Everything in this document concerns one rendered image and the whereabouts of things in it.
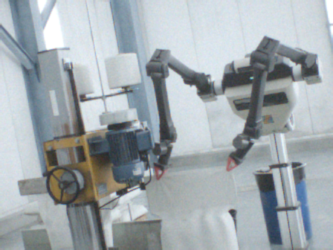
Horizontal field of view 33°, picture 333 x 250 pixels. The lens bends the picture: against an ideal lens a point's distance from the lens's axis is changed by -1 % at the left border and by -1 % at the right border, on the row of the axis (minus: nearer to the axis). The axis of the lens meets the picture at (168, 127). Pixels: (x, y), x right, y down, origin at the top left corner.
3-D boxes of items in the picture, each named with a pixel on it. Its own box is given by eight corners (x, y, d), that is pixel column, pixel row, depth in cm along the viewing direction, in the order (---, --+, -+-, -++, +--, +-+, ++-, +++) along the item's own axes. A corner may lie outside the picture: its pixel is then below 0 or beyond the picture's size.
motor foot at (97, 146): (120, 150, 274) (116, 132, 274) (107, 154, 263) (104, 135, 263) (102, 152, 278) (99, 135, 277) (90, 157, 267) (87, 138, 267)
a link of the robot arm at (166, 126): (168, 62, 278) (150, 60, 284) (162, 66, 274) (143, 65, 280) (180, 138, 299) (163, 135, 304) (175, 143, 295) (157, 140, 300)
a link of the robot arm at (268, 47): (278, 37, 252) (259, 30, 258) (266, 66, 255) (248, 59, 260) (317, 54, 288) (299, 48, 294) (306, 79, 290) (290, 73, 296)
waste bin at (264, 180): (322, 228, 527) (310, 158, 523) (312, 245, 480) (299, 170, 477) (271, 231, 547) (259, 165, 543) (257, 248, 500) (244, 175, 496)
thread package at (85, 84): (101, 92, 297) (95, 61, 296) (86, 94, 284) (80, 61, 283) (77, 97, 303) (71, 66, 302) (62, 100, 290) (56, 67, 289)
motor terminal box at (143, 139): (156, 152, 276) (151, 128, 275) (155, 154, 266) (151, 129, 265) (139, 155, 276) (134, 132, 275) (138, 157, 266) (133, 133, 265)
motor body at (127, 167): (151, 175, 275) (141, 125, 274) (137, 182, 261) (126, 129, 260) (123, 179, 281) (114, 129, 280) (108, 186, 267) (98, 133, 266)
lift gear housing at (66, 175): (86, 190, 266) (82, 167, 266) (79, 193, 261) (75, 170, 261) (67, 193, 271) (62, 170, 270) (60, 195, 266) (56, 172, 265)
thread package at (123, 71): (148, 84, 287) (142, 50, 286) (132, 86, 272) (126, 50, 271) (119, 90, 294) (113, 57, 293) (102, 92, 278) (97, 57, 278)
